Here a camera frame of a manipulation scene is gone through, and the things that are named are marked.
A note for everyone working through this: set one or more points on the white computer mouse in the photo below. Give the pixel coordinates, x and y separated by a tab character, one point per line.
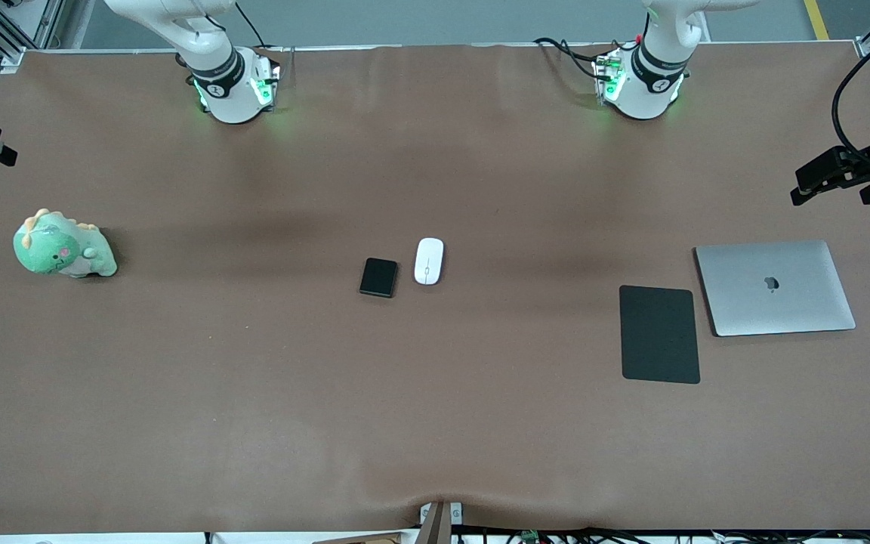
429	261

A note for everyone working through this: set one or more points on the green dinosaur plush toy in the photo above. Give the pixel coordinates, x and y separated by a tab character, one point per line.
53	249

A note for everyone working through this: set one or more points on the black mouse pad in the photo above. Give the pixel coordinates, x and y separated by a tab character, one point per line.
659	334

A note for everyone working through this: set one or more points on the metal clamp bracket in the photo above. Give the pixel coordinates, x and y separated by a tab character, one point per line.
439	523

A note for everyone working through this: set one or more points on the brown table cover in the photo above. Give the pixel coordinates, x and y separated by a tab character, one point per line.
435	415

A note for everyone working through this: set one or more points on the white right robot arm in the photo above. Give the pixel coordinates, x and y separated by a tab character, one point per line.
231	98

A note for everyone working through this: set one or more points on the silver laptop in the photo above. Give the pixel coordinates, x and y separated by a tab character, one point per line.
775	291

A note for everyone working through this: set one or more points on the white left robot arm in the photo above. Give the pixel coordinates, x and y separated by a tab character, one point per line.
646	87

